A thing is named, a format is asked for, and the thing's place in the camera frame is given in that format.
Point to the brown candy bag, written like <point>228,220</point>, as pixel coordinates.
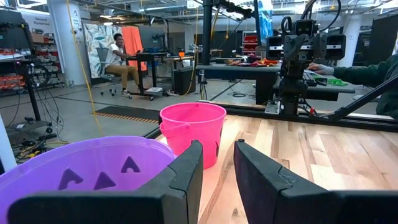
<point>232,62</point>

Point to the black wheeled equipment stand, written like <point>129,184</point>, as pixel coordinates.
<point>32,102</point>

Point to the green plastic part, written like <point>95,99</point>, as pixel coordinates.
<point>337,82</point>

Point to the black keyboard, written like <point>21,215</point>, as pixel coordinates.
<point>310,79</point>

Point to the black aluminium table frame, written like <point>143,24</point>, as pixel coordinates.
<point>342,122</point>

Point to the person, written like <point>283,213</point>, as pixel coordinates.
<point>113,56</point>
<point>367,73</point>

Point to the black mat with hazard stripes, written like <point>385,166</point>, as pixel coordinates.
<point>130,111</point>

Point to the purple halloween bucket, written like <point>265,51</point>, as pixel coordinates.
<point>77,155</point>

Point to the monitor with blue screen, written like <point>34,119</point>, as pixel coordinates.
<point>265,21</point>

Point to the purple candy bag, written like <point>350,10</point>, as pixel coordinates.
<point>251,59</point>

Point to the white pillar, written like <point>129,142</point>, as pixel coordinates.
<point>65,46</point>
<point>349,40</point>

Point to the silver mounting bracket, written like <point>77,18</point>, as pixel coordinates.
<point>273,108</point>

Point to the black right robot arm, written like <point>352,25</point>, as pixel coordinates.
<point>292,87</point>

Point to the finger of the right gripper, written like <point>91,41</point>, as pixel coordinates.
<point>319,46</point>
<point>293,46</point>

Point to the red candy bag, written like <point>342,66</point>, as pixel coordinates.
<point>264,63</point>

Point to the orange panel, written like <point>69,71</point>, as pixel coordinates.
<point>132,40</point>

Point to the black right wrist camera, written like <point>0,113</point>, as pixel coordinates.
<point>304,28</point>

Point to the leaf pattern panel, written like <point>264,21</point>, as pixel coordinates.
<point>94,37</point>

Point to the black desk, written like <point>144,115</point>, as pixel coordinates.
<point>149,57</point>

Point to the black cabinet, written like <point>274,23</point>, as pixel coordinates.
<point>183,81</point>

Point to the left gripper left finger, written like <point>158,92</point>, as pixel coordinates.
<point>186,186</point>

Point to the person's hand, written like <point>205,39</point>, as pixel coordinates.
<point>314,68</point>

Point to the grey office chair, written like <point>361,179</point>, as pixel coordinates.
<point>102,57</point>

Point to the shelf with storage bins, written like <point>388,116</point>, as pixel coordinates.
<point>12,81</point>

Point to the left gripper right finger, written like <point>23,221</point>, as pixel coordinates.
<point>261,193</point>

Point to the pink halloween bucket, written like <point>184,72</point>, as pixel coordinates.
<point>189,133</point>

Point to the dark grey side desk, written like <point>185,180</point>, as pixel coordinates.
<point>264,84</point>

